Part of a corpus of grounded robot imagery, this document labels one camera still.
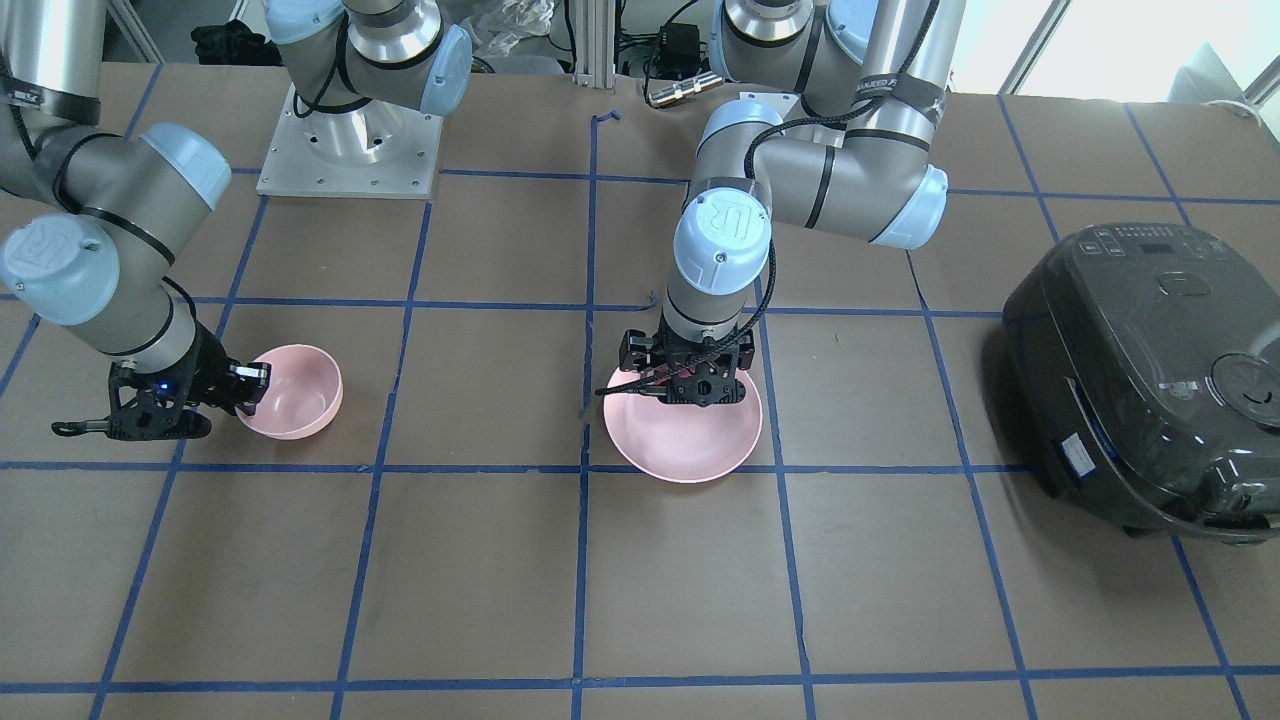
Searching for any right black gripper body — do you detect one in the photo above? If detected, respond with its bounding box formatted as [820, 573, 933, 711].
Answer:
[106, 328, 241, 442]

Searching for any silver metal cylinder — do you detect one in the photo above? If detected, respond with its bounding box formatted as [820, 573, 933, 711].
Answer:
[644, 70, 724, 109]

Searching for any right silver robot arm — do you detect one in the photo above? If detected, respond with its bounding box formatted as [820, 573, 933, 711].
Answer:
[3, 1, 474, 441]

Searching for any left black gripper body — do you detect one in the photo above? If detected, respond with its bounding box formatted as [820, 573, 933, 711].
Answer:
[640, 322, 755, 407]

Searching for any pink plate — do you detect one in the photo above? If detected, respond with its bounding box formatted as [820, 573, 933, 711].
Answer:
[603, 370, 764, 483]

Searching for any black rice cooker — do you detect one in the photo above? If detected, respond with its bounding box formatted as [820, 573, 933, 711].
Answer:
[1002, 222, 1279, 544]

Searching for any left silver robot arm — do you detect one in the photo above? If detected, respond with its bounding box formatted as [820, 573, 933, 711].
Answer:
[614, 1, 966, 407]

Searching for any pink bowl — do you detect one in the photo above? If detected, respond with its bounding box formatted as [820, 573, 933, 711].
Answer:
[237, 345, 344, 439]

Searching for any aluminium frame post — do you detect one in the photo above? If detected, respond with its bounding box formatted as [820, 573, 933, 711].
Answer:
[564, 1, 620, 92]

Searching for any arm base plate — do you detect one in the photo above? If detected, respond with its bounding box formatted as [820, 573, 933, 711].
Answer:
[256, 86, 444, 200]

